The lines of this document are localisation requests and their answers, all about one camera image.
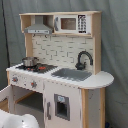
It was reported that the grey range hood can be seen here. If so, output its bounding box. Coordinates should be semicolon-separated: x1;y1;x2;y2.
24;15;52;34

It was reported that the grey backdrop curtain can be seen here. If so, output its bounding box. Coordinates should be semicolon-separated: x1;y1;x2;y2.
0;0;128;128

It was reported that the white cupboard door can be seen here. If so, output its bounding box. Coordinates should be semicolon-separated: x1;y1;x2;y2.
44;82;82;128

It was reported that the white toy microwave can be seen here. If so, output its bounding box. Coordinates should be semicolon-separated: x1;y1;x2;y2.
54;14;91;34

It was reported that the wooden toy kitchen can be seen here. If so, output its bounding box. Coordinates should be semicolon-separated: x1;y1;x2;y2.
5;10;115;128

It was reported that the left red stove knob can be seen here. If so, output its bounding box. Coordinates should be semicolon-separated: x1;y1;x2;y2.
12;77;18;82

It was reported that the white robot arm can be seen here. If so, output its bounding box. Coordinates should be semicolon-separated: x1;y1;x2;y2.
0;109;40;128

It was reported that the small metal pot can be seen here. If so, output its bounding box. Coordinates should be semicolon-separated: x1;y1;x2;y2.
22;57;39;67

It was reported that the black toy faucet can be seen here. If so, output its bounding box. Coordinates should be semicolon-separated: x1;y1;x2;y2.
75;51;93;70

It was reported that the black toy stovetop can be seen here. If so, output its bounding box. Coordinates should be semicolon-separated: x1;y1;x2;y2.
18;63;55;73

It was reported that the grey toy sink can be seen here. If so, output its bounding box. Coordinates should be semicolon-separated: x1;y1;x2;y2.
52;68;92;81

